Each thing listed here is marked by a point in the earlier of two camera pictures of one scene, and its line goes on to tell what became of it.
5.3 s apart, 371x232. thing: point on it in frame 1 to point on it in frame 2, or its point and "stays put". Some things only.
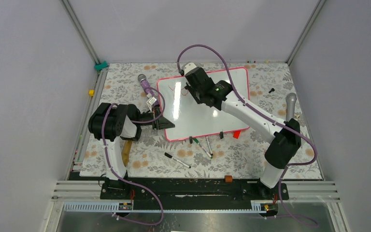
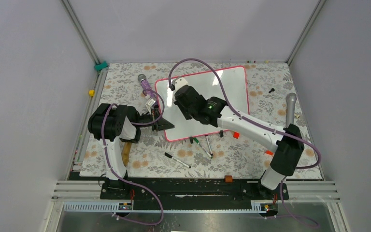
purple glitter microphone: x=142 y=78 stays put
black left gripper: x=162 y=123 stays put
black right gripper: x=189 y=87 to x=181 y=107
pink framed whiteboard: x=192 y=120 stays put
